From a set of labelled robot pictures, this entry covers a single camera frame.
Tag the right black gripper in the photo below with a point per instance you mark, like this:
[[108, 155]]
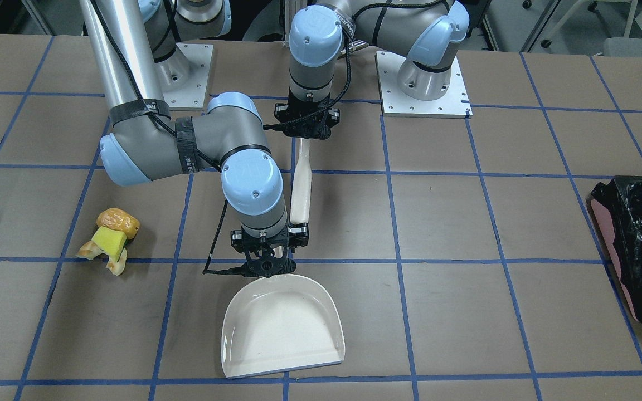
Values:
[[237, 239]]

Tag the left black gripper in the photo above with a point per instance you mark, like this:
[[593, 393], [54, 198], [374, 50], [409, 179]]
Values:
[[332, 116]]

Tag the cream plastic dustpan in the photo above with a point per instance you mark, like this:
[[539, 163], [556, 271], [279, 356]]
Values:
[[280, 323]]

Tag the cream hand brush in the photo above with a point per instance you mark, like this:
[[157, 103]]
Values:
[[302, 185]]

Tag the brown bread roll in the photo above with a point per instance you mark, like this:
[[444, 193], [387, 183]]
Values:
[[119, 220]]

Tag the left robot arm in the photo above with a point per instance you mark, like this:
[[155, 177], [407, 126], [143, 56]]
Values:
[[426, 34]]

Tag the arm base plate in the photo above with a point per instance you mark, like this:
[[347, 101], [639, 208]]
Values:
[[409, 91], [184, 76]]

